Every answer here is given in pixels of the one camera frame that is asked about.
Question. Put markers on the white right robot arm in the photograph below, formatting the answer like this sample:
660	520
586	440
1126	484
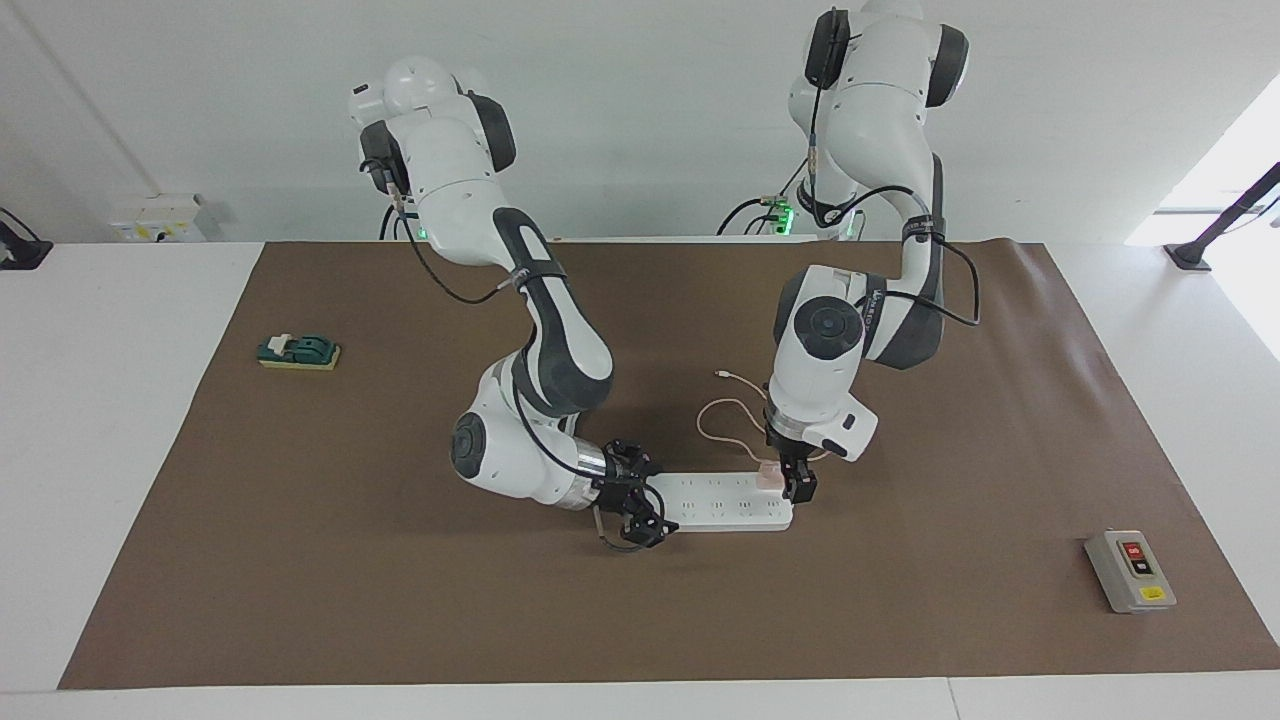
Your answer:
460	200

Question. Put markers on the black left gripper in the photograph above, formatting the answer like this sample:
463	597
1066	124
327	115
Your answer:
788	442

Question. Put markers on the white power strip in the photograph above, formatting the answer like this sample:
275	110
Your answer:
725	505

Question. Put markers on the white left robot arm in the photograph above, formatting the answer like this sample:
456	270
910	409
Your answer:
825	350

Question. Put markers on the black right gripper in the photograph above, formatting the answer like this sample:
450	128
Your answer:
620	480

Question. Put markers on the brown table mat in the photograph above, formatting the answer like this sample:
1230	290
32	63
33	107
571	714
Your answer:
400	600

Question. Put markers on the pink charger plug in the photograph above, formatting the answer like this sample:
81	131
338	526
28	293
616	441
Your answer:
770	477

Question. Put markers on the white wall socket box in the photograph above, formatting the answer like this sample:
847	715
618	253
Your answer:
155	218

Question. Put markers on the black desk clamp mount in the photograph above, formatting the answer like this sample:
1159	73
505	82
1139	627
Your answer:
25	250

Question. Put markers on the green lit connector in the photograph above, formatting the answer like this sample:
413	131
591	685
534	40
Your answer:
780	215

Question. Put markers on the grey on-off switch box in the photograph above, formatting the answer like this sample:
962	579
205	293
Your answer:
1130	575

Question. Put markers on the green knife switch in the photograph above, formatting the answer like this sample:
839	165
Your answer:
300	352

